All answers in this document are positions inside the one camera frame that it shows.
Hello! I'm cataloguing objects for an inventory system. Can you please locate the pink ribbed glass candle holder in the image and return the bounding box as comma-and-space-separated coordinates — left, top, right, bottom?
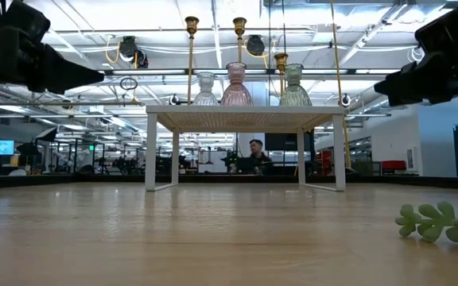
219, 61, 254, 107

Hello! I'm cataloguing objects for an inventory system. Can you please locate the green artificial succulent sprig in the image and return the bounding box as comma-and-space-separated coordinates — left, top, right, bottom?
394, 200, 458, 249

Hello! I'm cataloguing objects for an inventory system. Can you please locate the black monitor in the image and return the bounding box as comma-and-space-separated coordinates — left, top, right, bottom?
264, 133, 316, 152

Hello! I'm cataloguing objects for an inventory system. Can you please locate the white metal shelf riser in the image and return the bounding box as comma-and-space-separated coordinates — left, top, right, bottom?
144, 104, 347, 193

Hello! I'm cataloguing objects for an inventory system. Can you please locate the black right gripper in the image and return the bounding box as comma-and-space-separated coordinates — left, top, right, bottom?
374, 0, 458, 107

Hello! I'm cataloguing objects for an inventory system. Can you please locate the tall gold candlestick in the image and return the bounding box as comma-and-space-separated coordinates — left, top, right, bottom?
184, 15, 199, 106
232, 17, 248, 64

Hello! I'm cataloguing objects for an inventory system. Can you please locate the clear ribbed glass candle holder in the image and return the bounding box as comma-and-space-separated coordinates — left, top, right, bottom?
192, 71, 220, 106

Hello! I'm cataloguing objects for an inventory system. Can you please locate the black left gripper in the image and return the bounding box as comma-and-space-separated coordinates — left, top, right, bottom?
0, 0, 105, 95

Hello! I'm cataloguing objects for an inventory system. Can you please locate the red cabinet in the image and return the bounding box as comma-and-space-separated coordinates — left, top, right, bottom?
381, 160, 408, 172

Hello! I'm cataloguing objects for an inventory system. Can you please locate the black hanging cable loop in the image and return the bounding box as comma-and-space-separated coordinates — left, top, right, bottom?
119, 76, 139, 91

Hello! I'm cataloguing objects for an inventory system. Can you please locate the short gold candlestick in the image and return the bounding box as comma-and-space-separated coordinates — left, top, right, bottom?
274, 52, 289, 99

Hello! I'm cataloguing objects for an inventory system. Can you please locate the green ribbed glass candle holder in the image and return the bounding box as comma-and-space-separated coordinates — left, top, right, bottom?
279, 63, 313, 107

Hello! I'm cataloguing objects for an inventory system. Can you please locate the person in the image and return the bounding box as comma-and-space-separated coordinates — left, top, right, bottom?
246, 138, 273, 176

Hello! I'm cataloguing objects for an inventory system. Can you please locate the black ceiling cable reel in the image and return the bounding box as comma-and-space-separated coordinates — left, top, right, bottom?
118, 35, 138, 58
134, 49, 149, 69
246, 34, 266, 57

